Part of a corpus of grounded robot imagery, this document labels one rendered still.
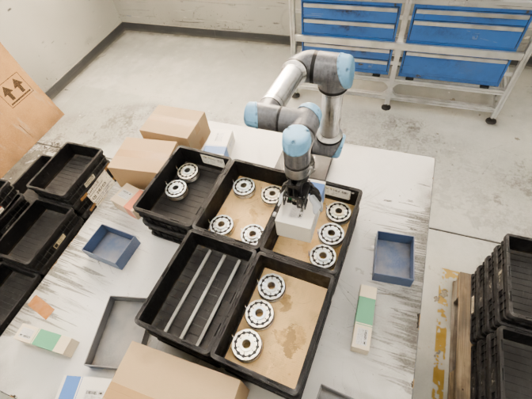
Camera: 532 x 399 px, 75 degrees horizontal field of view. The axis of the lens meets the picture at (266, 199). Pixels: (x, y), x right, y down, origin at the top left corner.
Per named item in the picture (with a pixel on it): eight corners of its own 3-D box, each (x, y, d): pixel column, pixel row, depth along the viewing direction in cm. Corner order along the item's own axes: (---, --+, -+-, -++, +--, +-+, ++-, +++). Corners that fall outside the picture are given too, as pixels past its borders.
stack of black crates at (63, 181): (99, 183, 268) (66, 141, 232) (131, 191, 260) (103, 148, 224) (66, 226, 247) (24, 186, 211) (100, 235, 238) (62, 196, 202)
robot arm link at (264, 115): (289, 42, 131) (240, 101, 97) (318, 45, 128) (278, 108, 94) (288, 72, 139) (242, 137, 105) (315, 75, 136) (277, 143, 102)
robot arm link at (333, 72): (315, 139, 172) (317, 42, 125) (345, 145, 169) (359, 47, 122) (309, 158, 167) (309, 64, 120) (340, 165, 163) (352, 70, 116)
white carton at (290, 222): (293, 190, 131) (292, 175, 124) (324, 197, 128) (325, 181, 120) (276, 234, 120) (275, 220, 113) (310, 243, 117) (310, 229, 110)
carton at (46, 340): (79, 342, 140) (71, 338, 135) (70, 358, 137) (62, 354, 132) (32, 327, 146) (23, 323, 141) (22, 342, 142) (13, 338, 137)
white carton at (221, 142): (226, 167, 188) (223, 156, 181) (205, 165, 191) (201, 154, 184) (235, 141, 200) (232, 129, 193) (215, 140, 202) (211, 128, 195)
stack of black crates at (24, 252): (66, 226, 247) (36, 197, 219) (100, 236, 238) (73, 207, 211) (27, 276, 225) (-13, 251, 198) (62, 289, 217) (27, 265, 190)
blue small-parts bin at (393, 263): (374, 238, 154) (377, 229, 148) (411, 244, 151) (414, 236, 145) (371, 280, 143) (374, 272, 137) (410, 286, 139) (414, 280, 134)
